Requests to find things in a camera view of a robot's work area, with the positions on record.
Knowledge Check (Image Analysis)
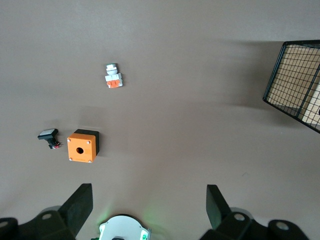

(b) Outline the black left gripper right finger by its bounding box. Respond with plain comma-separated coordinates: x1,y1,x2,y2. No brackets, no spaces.
199,184,310,240

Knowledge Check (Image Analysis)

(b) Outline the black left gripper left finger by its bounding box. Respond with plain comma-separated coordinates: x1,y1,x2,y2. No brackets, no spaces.
0,183,94,240

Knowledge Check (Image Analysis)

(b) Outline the black push button white cap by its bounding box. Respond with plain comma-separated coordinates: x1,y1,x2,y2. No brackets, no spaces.
37,128,62,150

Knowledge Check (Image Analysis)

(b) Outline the brown table cover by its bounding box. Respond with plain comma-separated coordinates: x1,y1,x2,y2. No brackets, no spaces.
0,0,320,240

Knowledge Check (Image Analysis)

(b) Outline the orange button enclosure box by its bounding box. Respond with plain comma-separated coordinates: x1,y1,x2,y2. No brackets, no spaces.
66,128,100,164

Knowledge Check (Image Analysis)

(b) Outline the switch with orange contact block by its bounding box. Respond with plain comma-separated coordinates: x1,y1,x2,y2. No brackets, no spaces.
104,62,124,89

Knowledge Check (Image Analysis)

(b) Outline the black wire mesh basket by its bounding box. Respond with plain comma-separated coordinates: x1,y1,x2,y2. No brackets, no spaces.
262,39,320,135

